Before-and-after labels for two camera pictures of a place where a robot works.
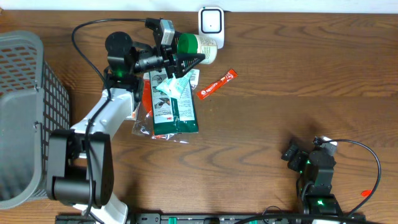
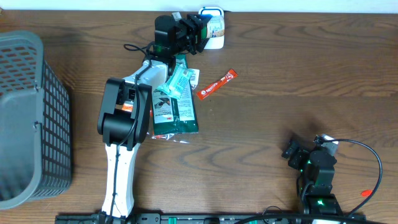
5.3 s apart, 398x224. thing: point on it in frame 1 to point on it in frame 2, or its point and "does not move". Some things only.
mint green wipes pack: x=173 y=86 does not move
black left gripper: x=170 y=61 to x=193 y=34
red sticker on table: x=366 y=193 does not move
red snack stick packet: x=229 y=76 does not move
